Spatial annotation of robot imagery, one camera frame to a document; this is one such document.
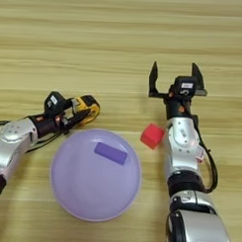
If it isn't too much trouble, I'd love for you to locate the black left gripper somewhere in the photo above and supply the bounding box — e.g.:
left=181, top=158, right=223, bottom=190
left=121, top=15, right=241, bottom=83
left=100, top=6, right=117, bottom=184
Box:
left=35, top=96, right=92, bottom=139

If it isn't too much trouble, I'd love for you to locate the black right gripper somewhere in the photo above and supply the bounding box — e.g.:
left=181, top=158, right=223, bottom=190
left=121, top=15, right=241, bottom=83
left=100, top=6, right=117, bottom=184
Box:
left=147, top=59, right=209, bottom=122

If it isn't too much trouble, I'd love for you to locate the yellow black tape measure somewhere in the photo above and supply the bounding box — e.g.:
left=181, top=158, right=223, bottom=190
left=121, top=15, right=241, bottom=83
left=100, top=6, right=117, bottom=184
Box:
left=69, top=94, right=102, bottom=127

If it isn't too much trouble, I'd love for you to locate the red foam cube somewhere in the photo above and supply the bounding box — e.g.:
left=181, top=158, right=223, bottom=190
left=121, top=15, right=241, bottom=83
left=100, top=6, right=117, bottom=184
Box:
left=138, top=122, right=166, bottom=151

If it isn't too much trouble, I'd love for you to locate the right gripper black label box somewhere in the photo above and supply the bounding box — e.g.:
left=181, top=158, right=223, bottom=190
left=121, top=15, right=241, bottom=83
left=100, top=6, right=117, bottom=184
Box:
left=172, top=74, right=199, bottom=97

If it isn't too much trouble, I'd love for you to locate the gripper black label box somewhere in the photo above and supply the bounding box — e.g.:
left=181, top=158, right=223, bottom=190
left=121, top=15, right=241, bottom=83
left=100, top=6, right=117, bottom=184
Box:
left=43, top=90, right=70, bottom=117
left=172, top=74, right=199, bottom=97

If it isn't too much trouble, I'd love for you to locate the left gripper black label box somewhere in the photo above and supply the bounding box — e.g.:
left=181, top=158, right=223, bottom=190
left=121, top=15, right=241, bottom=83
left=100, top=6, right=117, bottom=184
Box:
left=43, top=90, right=70, bottom=117

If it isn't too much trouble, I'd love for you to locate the purple rectangular block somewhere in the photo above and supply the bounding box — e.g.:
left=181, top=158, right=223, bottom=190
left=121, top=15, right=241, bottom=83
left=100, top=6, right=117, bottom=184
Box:
left=93, top=141, right=129, bottom=167

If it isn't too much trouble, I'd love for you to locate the purple round plate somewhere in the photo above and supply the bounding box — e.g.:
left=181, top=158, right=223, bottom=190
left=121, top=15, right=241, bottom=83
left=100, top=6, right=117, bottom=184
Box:
left=48, top=126, right=144, bottom=224

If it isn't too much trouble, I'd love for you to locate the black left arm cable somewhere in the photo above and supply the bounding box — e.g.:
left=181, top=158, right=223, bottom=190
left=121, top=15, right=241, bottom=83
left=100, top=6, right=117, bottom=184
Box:
left=0, top=113, right=38, bottom=129

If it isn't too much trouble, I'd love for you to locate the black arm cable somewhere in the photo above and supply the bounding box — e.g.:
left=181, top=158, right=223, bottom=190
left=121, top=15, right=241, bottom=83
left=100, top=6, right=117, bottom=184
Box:
left=0, top=113, right=38, bottom=129
left=189, top=115, right=222, bottom=196

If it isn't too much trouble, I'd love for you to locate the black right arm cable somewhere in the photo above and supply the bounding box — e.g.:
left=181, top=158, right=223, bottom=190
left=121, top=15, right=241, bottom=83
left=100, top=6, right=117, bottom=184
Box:
left=189, top=115, right=222, bottom=196

